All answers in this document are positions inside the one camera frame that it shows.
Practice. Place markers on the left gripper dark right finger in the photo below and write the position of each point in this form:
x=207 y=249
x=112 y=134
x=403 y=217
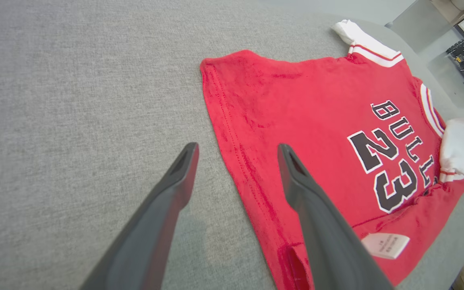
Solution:
x=328 y=241

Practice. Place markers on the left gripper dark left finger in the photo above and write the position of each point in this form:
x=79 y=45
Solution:
x=147 y=241

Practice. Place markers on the red Bulls 23 jersey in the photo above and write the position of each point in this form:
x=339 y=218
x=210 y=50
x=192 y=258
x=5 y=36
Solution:
x=296 y=100

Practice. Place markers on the grey fabric sofa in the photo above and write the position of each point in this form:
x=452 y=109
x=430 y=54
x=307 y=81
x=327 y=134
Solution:
x=75 y=100

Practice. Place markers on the beige wooden furniture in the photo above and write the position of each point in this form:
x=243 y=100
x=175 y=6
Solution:
x=445 y=8

